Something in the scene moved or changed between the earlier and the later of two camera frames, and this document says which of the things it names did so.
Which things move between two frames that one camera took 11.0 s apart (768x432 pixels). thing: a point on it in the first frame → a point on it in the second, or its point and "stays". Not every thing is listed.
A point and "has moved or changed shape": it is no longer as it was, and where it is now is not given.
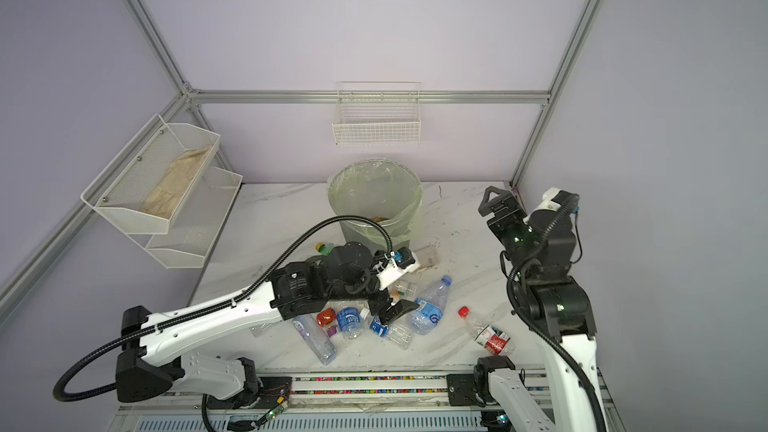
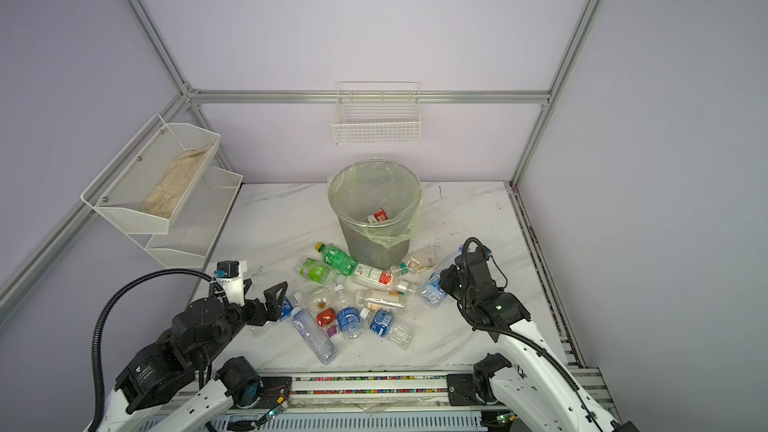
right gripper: [508, 208] → [445, 279]
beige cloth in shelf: [167, 193] stays
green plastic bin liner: [381, 189] stays
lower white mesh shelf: [195, 229] stays
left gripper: [397, 309] → [273, 308]
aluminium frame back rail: [371, 97] stays
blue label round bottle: [350, 320] stays
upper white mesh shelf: [143, 190] stays
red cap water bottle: [487, 336] has moved or changed shape
